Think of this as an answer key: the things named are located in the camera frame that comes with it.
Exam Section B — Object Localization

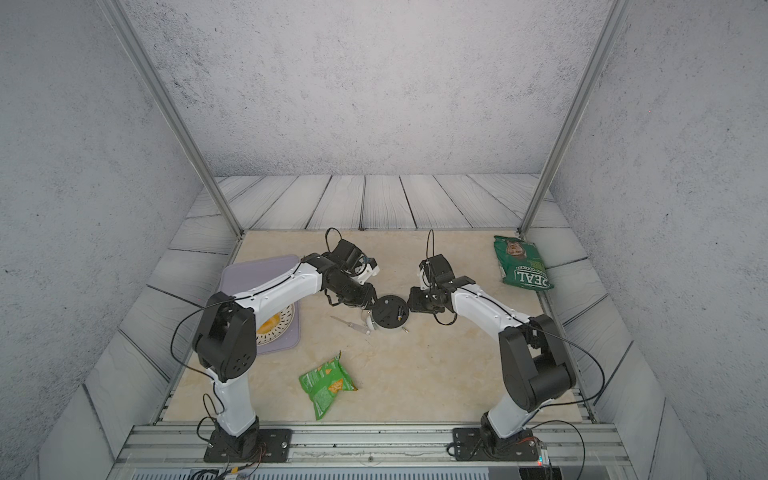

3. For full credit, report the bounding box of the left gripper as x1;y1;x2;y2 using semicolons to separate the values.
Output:
329;272;384;308

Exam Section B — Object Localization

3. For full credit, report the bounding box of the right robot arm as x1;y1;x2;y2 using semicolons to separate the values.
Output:
407;277;577;444

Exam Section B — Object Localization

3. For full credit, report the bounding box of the aluminium corner post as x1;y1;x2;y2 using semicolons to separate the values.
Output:
518;0;632;237
98;0;245;240

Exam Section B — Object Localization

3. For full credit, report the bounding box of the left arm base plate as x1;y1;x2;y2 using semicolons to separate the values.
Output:
203;427;293;464

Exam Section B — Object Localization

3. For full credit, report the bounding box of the white twin-bell alarm clock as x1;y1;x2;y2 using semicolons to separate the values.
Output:
363;295;410;332

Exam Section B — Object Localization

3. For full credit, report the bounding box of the right aluminium corner post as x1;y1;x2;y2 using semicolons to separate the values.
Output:
518;0;632;237

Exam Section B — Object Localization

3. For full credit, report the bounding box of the patterned plate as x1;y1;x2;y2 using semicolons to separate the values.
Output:
256;305;297;347

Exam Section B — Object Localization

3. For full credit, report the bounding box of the light green snack bag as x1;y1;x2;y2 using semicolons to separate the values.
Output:
298;351;358;420

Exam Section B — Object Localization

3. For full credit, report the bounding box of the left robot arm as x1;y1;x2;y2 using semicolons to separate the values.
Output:
192;251;379;439

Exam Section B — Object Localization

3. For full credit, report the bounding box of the dark green food bag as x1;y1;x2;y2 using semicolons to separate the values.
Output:
493;235;554;291

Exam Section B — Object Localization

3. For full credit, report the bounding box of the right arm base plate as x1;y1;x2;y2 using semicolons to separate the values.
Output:
446;427;541;463

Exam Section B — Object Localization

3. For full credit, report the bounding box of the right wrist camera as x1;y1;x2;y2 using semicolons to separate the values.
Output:
419;254;455;288

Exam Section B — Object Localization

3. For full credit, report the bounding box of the purple tray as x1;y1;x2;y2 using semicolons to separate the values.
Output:
219;255;300;355

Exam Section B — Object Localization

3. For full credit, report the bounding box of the aluminium front rail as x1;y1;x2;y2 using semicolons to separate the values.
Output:
108;421;636;479

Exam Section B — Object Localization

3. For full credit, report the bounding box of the yellow pastry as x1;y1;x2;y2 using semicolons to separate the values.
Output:
257;313;281;336

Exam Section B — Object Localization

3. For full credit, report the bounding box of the clear handle screwdriver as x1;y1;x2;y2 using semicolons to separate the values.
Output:
332;316;371;335

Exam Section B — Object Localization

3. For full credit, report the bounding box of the left aluminium corner post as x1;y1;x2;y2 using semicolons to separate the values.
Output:
98;0;245;240

